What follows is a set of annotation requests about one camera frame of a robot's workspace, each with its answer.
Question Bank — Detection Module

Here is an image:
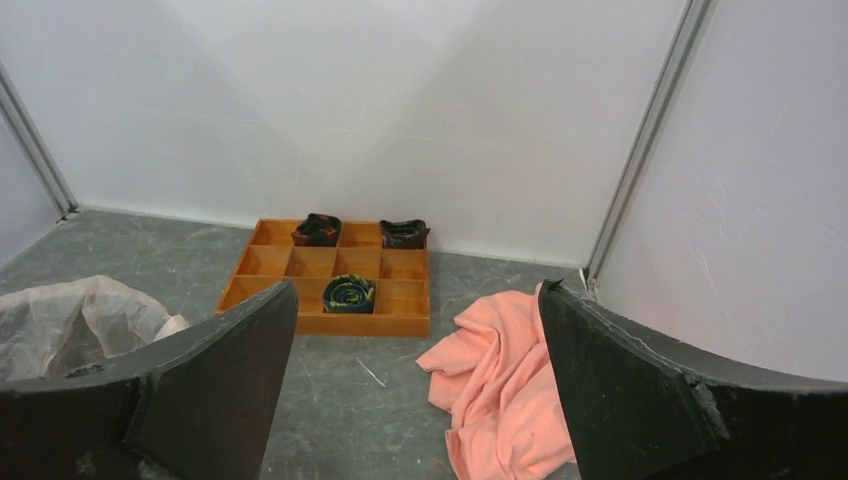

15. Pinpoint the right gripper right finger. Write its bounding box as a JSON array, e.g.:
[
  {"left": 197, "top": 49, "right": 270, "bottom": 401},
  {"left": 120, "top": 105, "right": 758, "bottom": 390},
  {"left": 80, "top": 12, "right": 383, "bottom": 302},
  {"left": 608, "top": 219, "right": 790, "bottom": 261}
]
[{"left": 538, "top": 280, "right": 847, "bottom": 479}]

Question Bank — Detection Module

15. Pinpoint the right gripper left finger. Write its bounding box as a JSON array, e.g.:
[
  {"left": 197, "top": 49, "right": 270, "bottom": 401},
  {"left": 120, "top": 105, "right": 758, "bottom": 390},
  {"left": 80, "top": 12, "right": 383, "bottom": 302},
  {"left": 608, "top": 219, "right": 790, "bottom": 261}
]
[{"left": 1, "top": 280, "right": 299, "bottom": 479}]

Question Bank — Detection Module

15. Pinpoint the pink translucent trash bag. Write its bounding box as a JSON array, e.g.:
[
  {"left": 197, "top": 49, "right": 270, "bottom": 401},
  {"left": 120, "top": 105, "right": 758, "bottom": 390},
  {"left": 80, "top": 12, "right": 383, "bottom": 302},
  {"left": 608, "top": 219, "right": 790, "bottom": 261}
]
[{"left": 1, "top": 275, "right": 190, "bottom": 381}]

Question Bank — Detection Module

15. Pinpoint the salmon pink cloth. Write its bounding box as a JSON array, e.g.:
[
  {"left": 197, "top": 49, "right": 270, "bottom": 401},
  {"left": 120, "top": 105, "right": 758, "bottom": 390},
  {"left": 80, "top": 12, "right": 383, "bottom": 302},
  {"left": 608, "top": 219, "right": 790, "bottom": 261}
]
[{"left": 416, "top": 290, "right": 576, "bottom": 479}]

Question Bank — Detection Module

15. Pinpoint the black bag roll front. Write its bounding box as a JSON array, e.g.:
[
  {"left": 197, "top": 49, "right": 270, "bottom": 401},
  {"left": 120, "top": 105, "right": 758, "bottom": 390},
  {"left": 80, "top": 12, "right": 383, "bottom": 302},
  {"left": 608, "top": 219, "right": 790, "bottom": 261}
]
[{"left": 322, "top": 274, "right": 376, "bottom": 314}]

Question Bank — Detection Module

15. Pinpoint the black bag roll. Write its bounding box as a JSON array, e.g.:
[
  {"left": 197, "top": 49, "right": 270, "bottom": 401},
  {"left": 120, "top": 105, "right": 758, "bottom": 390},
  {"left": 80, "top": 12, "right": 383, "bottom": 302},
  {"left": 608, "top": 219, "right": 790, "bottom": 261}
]
[
  {"left": 378, "top": 219, "right": 431, "bottom": 250},
  {"left": 322, "top": 274, "right": 376, "bottom": 314},
  {"left": 290, "top": 213, "right": 343, "bottom": 247}
]

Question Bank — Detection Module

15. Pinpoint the black bag roll left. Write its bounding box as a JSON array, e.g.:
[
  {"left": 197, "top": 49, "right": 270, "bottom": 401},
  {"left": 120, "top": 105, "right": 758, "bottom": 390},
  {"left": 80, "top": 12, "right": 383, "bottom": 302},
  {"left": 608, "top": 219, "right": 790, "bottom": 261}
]
[{"left": 290, "top": 213, "right": 343, "bottom": 247}]

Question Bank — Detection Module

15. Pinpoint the orange compartment tray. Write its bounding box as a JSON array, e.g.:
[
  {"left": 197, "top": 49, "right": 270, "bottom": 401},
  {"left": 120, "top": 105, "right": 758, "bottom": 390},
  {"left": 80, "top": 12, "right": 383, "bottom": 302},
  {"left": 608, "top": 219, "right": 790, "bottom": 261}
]
[{"left": 215, "top": 218, "right": 430, "bottom": 337}]

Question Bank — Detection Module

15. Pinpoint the black bag roll right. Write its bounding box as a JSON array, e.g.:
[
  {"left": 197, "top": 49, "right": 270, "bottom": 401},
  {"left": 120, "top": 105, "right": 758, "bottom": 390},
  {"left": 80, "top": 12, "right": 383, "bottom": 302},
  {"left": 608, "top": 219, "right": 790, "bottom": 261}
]
[{"left": 378, "top": 219, "right": 431, "bottom": 250}]

